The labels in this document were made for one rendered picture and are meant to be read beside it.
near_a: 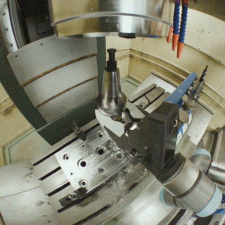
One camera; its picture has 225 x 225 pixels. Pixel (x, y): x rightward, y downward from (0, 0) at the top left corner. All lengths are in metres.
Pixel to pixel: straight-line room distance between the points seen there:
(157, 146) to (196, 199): 0.14
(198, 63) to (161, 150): 1.04
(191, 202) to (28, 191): 0.94
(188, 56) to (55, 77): 1.11
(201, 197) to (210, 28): 1.09
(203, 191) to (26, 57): 0.71
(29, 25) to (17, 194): 1.10
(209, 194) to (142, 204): 0.53
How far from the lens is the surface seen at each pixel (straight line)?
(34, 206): 0.94
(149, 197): 0.72
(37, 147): 1.17
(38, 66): 0.57
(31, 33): 0.68
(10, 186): 1.04
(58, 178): 0.60
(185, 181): 0.21
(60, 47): 0.57
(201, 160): 0.38
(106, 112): 0.21
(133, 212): 0.75
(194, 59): 1.14
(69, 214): 0.60
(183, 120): 0.35
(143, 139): 0.19
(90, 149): 0.48
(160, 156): 0.16
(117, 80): 0.18
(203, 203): 0.25
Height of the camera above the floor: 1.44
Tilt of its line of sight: 49 degrees down
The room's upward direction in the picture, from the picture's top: straight up
